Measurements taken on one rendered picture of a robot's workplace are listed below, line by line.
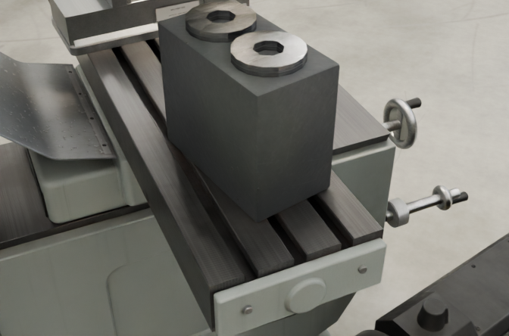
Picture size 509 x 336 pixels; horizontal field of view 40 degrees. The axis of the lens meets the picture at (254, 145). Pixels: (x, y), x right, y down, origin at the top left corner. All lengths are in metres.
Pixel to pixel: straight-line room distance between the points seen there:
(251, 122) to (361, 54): 2.46
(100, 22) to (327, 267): 0.63
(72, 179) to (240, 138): 0.41
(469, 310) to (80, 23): 0.83
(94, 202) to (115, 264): 0.14
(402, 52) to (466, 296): 2.06
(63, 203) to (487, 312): 0.74
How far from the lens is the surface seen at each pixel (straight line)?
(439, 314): 1.21
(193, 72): 0.86
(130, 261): 1.28
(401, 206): 1.51
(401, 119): 1.58
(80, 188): 1.16
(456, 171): 2.58
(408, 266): 2.19
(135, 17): 1.26
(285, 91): 0.77
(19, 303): 1.28
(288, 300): 0.84
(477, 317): 1.30
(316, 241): 0.85
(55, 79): 1.31
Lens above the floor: 1.55
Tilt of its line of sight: 37 degrees down
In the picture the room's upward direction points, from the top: straight up
